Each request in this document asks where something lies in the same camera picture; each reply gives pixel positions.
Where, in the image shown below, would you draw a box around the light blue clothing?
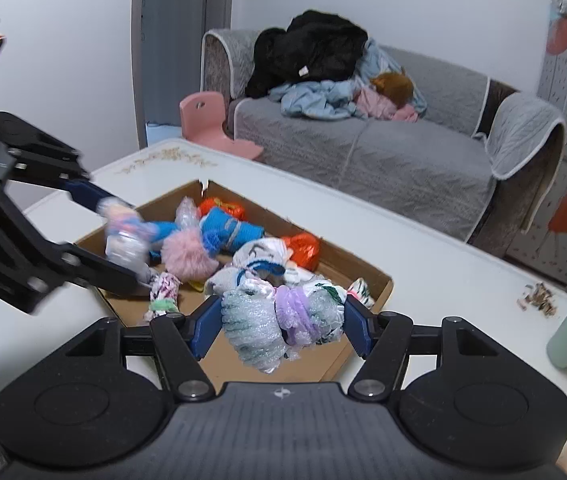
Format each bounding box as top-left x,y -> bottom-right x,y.
268,37 -> 429,121

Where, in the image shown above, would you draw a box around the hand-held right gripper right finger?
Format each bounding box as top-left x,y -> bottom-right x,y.
342,296 -> 501,401

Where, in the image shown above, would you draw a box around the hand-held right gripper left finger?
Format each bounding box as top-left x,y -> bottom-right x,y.
66,296 -> 224,402

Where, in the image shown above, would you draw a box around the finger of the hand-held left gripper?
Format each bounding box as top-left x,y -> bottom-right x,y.
6,142 -> 136,216
0,170 -> 151,315

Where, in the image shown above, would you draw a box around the pink fluffy blue knit sock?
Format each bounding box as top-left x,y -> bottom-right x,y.
160,227 -> 219,278

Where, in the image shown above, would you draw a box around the white green striped sock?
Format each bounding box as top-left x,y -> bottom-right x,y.
346,277 -> 377,311

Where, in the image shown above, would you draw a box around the brown plush toy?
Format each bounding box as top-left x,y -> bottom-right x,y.
369,71 -> 414,108

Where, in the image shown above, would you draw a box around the black clothing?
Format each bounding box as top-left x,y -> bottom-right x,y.
244,9 -> 369,98

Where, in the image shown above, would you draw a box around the pink clothing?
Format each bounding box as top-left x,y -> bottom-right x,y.
355,87 -> 419,122

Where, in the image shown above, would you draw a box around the orange sock bundle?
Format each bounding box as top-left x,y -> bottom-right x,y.
280,233 -> 321,268
198,197 -> 248,222

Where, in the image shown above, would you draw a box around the pastel sock bundle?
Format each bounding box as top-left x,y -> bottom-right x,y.
97,197 -> 161,273

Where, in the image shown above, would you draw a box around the grey door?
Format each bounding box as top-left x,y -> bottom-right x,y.
130,0 -> 236,148

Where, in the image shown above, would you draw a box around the teal lilac sock bundle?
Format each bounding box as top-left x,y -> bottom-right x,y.
220,280 -> 349,373

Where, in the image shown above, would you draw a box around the shallow cardboard box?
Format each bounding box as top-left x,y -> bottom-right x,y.
74,178 -> 395,383

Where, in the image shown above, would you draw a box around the pink plastic chair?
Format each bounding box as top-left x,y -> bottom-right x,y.
179,91 -> 264,158

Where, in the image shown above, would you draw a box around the grey sofa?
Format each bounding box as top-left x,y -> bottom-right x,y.
200,27 -> 567,261

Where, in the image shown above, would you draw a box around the white dark print sock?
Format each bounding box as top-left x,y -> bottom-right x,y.
233,237 -> 291,273

